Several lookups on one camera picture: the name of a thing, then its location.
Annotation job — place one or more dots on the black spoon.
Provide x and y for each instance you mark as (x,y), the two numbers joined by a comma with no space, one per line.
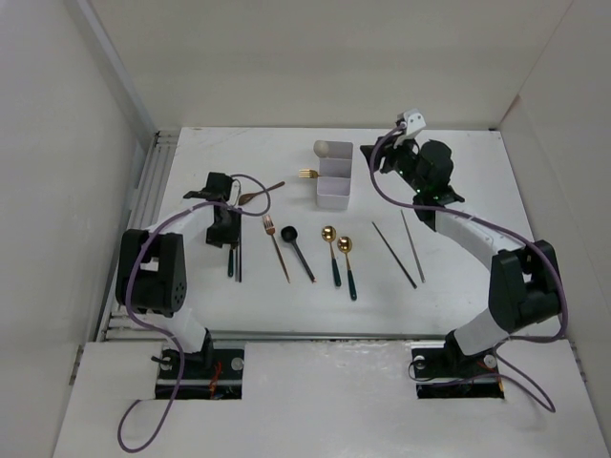
(289,235)

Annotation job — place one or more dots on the black chopstick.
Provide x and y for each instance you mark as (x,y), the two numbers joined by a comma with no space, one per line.
(240,240)
(394,256)

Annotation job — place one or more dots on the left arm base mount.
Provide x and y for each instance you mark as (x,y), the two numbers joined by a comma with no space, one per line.
(217,375)

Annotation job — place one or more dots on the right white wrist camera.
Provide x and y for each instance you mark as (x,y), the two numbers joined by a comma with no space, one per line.
(411,123)

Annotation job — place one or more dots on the aluminium rail front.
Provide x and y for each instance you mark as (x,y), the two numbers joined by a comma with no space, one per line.
(300,337)

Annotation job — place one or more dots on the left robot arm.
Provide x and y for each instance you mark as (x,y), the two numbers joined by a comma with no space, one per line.
(152,274)

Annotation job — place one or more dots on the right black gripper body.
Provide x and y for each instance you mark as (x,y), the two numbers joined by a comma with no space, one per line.
(400,158)

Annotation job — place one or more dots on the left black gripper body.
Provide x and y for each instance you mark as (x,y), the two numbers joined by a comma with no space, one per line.
(224,232)

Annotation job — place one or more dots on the rose gold fork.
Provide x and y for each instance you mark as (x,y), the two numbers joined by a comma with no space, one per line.
(270,230)

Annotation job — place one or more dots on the gold green-handled spoon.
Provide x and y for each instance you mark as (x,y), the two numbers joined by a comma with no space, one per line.
(345,246)
(329,236)

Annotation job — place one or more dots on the right silver chopstick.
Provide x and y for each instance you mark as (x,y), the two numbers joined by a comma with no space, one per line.
(413,248)

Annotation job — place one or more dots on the left black chopstick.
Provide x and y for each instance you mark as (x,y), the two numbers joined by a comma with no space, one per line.
(240,240)

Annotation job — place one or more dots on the aluminium rail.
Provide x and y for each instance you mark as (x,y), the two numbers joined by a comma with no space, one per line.
(149,176)
(300,337)

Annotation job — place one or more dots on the gold green-handled fork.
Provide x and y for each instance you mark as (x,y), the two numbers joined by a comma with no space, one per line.
(308,173)
(231,264)

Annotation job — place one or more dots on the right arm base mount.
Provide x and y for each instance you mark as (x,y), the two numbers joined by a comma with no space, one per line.
(441,376)

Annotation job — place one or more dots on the left gold green-handled spoon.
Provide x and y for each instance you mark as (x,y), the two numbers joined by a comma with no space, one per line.
(329,236)

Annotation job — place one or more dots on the white ceramic spoon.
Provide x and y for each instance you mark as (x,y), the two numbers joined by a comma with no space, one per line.
(321,148)

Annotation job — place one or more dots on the right gold green-handled spoon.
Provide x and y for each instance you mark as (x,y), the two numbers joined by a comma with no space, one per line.
(345,246)

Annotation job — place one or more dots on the white three-compartment container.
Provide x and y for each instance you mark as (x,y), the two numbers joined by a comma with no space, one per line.
(334,183)

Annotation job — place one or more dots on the aluminium rail left side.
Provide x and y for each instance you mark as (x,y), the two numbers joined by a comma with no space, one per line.
(149,176)

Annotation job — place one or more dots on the brown wooden spoon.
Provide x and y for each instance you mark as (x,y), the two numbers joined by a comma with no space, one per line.
(245,198)

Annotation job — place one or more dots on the right black chopstick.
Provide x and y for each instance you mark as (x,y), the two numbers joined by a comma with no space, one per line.
(394,256)

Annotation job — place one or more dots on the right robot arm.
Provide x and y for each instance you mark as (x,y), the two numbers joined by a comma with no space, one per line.
(525,286)

